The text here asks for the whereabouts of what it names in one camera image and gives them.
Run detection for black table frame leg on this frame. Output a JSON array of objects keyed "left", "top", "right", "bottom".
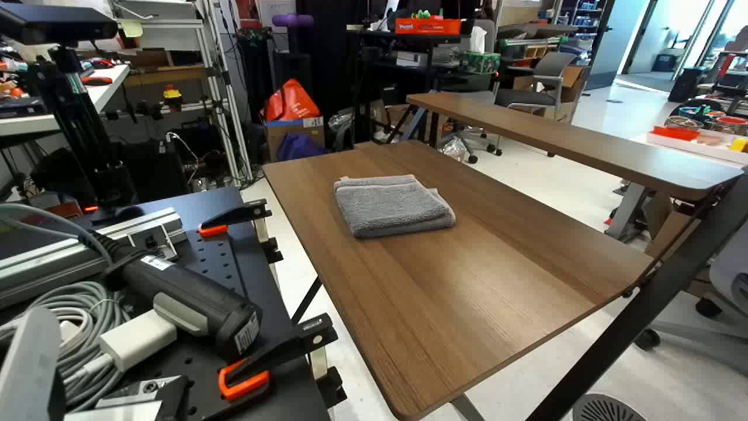
[{"left": 527, "top": 174, "right": 748, "bottom": 421}]

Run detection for purple bag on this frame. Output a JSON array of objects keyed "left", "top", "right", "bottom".
[{"left": 275, "top": 133, "right": 328, "bottom": 163}]

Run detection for metal rack frame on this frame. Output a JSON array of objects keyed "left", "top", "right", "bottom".
[{"left": 194, "top": 0, "right": 257, "bottom": 184}]

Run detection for black diagonal table brace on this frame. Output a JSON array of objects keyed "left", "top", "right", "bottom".
[{"left": 291, "top": 277, "right": 326, "bottom": 325}]

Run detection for aluminium extrusion rail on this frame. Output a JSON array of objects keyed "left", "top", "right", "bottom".
[{"left": 0, "top": 207, "right": 187, "bottom": 312}]

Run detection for grey folded towel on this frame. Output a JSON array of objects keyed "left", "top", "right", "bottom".
[{"left": 333, "top": 174, "right": 459, "bottom": 240}]

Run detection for cardboard box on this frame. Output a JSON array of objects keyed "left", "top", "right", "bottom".
[{"left": 264, "top": 115, "right": 328, "bottom": 162}]

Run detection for black handheld controller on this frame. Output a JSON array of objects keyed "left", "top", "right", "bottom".
[{"left": 114, "top": 252, "right": 264, "bottom": 360}]

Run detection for purple round object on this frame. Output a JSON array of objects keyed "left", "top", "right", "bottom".
[{"left": 270, "top": 12, "right": 316, "bottom": 31}]

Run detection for orange box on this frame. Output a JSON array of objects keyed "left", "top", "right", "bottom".
[{"left": 392, "top": 16, "right": 466, "bottom": 39}]

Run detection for light grey office chair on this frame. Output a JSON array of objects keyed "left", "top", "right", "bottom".
[{"left": 633, "top": 219, "right": 748, "bottom": 354}]

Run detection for round slotted vent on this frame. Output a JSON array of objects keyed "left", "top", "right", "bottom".
[{"left": 571, "top": 394, "right": 648, "bottom": 421}]

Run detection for orange bag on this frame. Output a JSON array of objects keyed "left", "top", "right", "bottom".
[{"left": 263, "top": 78, "right": 322, "bottom": 124}]

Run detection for grey coiled cable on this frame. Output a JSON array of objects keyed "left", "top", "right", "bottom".
[{"left": 0, "top": 278, "right": 131, "bottom": 411}]

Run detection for grey table leg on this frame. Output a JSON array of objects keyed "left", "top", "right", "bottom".
[{"left": 605, "top": 183, "right": 651, "bottom": 244}]

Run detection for silver metal bracket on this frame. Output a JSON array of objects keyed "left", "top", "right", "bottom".
[{"left": 66, "top": 374, "right": 194, "bottom": 421}]

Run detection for grey foreground panel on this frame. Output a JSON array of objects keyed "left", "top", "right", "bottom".
[{"left": 0, "top": 304, "right": 66, "bottom": 421}]

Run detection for small black orange clamp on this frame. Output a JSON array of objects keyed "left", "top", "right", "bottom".
[{"left": 194, "top": 200, "right": 273, "bottom": 240}]

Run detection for green packages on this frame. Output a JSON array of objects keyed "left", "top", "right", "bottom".
[{"left": 459, "top": 52, "right": 502, "bottom": 76}]

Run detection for white power adapter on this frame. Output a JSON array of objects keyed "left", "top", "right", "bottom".
[{"left": 99, "top": 308, "right": 181, "bottom": 374}]

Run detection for orange flat tray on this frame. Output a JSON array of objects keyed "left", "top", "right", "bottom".
[{"left": 652, "top": 124, "right": 701, "bottom": 143}]

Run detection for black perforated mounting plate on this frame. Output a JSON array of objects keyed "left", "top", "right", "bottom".
[{"left": 78, "top": 184, "right": 334, "bottom": 421}]

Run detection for white workbench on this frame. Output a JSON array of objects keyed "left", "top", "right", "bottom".
[{"left": 0, "top": 60, "right": 134, "bottom": 138}]

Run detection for black tripod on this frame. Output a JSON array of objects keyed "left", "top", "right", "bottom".
[{"left": 30, "top": 42, "right": 138, "bottom": 209}]

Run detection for large black orange clamp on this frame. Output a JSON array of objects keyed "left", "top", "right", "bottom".
[{"left": 216, "top": 313, "right": 342, "bottom": 405}]

